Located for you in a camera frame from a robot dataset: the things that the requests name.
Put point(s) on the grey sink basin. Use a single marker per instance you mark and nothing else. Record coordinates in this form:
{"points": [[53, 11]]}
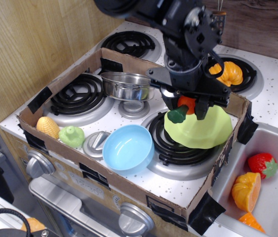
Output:
{"points": [[264, 140]]}

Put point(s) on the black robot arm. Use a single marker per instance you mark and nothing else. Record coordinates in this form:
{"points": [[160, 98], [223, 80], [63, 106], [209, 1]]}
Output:
{"points": [[190, 34]]}

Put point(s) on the front left black burner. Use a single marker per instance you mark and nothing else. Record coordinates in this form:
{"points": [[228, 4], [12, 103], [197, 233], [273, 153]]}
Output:
{"points": [[80, 103]]}

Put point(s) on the silver oven door handle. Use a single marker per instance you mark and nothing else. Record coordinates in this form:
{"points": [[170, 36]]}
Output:
{"points": [[68, 208]]}

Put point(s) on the silver knob near bowl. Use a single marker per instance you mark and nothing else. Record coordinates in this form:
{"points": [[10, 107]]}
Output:
{"points": [[93, 145]]}

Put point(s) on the light green plastic plate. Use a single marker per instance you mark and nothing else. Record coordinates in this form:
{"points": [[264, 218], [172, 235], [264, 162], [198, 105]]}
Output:
{"points": [[212, 131]]}

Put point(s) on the orange pumpkin half in sink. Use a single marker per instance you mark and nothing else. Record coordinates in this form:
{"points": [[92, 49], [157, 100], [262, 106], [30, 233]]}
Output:
{"points": [[245, 191]]}

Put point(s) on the silver oven knob left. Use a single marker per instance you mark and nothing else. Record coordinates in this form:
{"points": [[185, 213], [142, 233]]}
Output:
{"points": [[38, 165]]}

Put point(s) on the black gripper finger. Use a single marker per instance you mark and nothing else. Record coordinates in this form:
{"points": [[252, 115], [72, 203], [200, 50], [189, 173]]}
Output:
{"points": [[201, 108], [169, 96]]}

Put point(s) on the silver oven knob right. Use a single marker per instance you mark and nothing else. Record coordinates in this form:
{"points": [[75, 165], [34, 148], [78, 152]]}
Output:
{"points": [[133, 221]]}

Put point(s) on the hanging silver spatula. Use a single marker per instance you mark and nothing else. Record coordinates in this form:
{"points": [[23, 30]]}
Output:
{"points": [[220, 15]]}

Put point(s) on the yellow toy corn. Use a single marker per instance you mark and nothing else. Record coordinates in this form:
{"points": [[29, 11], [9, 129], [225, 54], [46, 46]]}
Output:
{"points": [[48, 126]]}

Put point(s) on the small steel pot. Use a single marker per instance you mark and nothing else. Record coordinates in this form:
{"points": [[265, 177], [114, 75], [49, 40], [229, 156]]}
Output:
{"points": [[127, 86]]}

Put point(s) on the light blue plastic bowl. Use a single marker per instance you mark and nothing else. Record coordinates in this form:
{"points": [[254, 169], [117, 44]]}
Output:
{"points": [[129, 149]]}

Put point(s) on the red toy strawberry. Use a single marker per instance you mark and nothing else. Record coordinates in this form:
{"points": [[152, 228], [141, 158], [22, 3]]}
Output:
{"points": [[264, 164]]}

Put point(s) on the silver oven knob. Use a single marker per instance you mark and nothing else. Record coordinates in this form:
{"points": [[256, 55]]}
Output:
{"points": [[133, 221], [38, 165]]}

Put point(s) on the light green toy vegetable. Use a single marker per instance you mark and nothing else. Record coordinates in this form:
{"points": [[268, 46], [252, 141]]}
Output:
{"points": [[72, 136]]}

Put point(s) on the brown cardboard fence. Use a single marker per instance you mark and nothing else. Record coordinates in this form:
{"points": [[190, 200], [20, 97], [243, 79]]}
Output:
{"points": [[178, 208]]}

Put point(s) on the back right black burner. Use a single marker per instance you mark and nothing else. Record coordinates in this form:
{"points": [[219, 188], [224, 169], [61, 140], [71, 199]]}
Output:
{"points": [[253, 81]]}

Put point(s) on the front right black burner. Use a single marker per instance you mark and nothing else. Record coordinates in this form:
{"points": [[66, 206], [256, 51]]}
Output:
{"points": [[174, 161]]}

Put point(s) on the silver knob under pot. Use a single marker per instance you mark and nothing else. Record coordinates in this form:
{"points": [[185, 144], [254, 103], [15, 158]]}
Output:
{"points": [[134, 109]]}

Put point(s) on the orange toy piece in sink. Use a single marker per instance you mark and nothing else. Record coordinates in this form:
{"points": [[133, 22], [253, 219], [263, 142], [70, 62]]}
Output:
{"points": [[251, 221]]}

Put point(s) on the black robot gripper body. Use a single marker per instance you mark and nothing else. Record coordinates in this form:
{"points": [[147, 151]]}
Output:
{"points": [[191, 81]]}

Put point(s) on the orange toy bottom left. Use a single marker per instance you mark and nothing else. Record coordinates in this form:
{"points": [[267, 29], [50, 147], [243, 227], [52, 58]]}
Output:
{"points": [[35, 225]]}

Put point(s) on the back left black burner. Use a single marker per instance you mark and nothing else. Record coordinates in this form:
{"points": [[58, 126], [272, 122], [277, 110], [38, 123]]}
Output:
{"points": [[133, 43]]}

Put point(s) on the orange toy pumpkin half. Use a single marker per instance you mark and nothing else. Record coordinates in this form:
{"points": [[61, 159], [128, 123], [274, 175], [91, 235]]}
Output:
{"points": [[232, 74]]}

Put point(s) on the black burner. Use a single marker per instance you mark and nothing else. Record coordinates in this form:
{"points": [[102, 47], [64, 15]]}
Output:
{"points": [[253, 81], [133, 43], [80, 103], [174, 161]]}

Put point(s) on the orange toy carrot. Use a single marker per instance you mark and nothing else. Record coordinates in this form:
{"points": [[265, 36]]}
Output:
{"points": [[186, 106]]}

